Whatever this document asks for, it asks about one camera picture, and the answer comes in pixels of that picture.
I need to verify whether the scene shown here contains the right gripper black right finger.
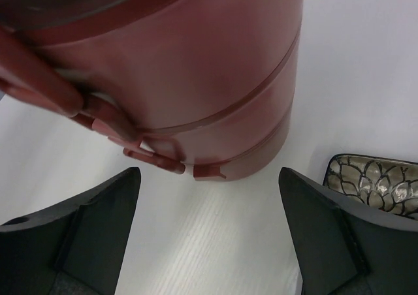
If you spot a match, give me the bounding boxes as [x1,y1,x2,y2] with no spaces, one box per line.
[278,168,417,294]

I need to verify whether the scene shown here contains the pink bowl with handles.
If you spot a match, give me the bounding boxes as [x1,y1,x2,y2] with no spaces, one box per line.
[123,36,299,174]

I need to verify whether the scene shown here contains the grey transparent lid red handles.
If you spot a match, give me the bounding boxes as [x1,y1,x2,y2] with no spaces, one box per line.
[1,0,140,142]

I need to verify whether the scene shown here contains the dark pink bowl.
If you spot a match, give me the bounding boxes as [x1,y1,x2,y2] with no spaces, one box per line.
[193,111,291,181]

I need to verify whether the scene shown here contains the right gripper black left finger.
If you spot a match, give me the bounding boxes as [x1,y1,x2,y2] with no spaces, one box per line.
[1,167,141,294]

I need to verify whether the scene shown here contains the black floral square plate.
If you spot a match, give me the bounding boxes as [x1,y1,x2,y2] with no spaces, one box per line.
[323,154,417,220]

